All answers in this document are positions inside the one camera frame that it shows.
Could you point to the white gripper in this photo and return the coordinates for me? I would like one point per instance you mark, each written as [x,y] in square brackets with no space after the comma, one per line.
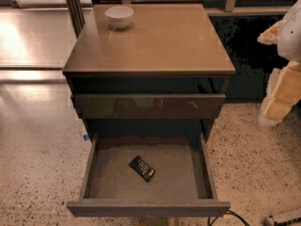
[292,40]

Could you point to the black rxbar chocolate bar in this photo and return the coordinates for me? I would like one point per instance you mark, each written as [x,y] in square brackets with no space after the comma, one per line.
[142,168]

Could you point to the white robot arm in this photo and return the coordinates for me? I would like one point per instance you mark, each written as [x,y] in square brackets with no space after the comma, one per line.
[283,90]

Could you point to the brown wooden drawer cabinet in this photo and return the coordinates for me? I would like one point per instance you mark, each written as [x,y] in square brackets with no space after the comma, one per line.
[166,49]

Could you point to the open middle drawer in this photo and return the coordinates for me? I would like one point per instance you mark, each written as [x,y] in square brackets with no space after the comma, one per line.
[182,186]

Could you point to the closed top drawer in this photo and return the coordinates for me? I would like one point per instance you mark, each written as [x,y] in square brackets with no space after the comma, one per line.
[148,106]

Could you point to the white power strip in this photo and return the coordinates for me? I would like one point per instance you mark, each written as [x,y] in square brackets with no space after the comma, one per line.
[288,218]

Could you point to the white ceramic bowl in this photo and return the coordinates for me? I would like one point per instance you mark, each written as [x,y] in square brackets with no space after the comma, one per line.
[119,17]

